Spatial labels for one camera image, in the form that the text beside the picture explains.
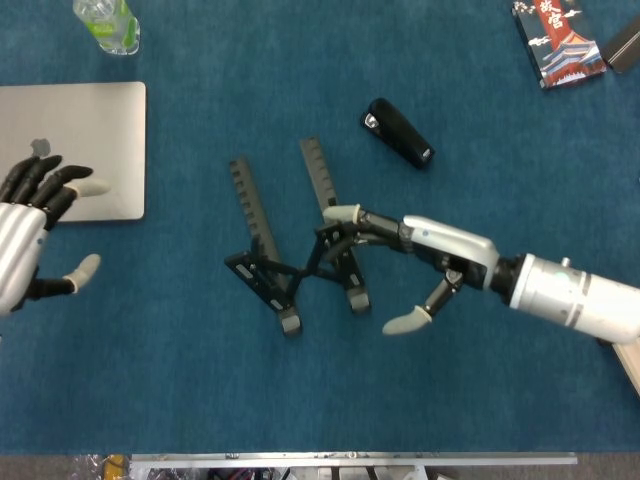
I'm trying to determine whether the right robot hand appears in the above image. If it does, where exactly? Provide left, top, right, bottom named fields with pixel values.
left=322, top=203, right=501, bottom=337

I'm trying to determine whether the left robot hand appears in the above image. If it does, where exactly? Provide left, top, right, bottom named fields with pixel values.
left=0, top=154, right=111, bottom=317

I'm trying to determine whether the black folding laptop stand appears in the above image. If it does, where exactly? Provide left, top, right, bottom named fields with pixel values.
left=223, top=137, right=374, bottom=339

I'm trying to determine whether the silver laptop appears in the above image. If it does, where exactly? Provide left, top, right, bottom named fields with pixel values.
left=0, top=81, right=148, bottom=225

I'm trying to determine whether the black stapler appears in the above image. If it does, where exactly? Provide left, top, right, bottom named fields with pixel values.
left=360, top=97, right=436, bottom=171

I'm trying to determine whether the blue table cloth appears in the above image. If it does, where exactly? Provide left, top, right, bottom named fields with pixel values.
left=0, top=0, right=640, bottom=456

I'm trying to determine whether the beige food container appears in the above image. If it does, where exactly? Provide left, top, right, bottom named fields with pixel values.
left=612, top=342, right=640, bottom=399

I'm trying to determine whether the dark printed palace box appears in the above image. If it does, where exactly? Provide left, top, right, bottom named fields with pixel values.
left=511, top=0, right=609, bottom=91

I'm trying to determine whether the clear bottle with green label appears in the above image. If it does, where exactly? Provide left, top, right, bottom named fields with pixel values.
left=72, top=0, right=142, bottom=56

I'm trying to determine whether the crumpled clear plastic bag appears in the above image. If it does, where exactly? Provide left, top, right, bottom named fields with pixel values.
left=69, top=453, right=132, bottom=480

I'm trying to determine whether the dark flat folder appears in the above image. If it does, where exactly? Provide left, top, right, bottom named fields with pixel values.
left=602, top=14, right=640, bottom=74

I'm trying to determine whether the aluminium frame rail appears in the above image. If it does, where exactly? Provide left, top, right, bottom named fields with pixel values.
left=130, top=452, right=579, bottom=470

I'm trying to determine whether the coloured cable bundle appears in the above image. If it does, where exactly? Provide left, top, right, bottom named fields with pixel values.
left=207, top=467, right=281, bottom=480

